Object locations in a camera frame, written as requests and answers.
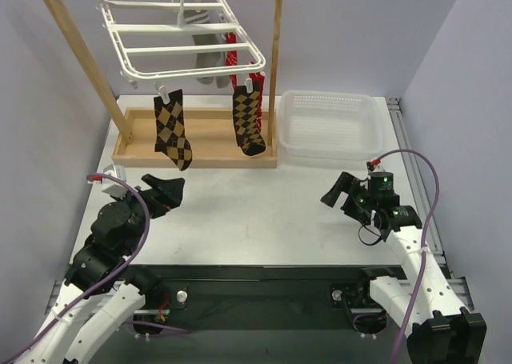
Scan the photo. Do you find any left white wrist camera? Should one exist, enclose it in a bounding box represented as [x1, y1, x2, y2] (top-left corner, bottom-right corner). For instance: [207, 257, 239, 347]
[101, 164, 127, 198]

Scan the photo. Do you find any grey striped sock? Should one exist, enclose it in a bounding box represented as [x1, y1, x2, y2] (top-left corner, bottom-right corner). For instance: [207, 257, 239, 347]
[177, 10, 210, 27]

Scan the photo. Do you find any white plastic basket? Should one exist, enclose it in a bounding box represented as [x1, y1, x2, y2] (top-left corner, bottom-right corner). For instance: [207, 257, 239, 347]
[278, 90, 384, 161]

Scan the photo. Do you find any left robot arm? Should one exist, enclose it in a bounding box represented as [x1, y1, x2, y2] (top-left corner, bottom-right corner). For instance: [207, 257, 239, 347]
[15, 174, 185, 363]

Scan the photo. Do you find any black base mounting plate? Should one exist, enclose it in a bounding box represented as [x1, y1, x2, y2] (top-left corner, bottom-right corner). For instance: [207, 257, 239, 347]
[133, 266, 405, 331]

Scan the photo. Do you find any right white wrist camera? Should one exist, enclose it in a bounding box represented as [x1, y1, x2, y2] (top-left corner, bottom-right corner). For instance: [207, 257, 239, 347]
[366, 158, 386, 177]

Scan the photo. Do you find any red patterned sock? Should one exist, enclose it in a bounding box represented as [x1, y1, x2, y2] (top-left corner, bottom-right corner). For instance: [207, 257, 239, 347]
[250, 71, 266, 131]
[224, 33, 238, 89]

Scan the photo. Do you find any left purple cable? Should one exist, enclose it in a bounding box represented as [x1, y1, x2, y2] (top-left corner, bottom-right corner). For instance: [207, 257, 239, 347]
[0, 172, 189, 364]

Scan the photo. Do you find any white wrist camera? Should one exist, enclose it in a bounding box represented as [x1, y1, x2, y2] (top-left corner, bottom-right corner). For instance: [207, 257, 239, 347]
[101, 164, 127, 198]
[366, 158, 386, 177]

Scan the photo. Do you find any brown argyle sock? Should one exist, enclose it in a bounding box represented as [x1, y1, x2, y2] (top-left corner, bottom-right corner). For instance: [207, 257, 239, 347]
[232, 86, 266, 157]
[154, 90, 193, 171]

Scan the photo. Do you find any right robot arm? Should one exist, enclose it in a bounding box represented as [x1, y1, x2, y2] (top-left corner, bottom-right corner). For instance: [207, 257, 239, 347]
[321, 171, 487, 363]

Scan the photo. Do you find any white plastic clip hanger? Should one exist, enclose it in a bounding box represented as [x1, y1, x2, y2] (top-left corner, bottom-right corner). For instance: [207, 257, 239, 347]
[98, 0, 266, 88]

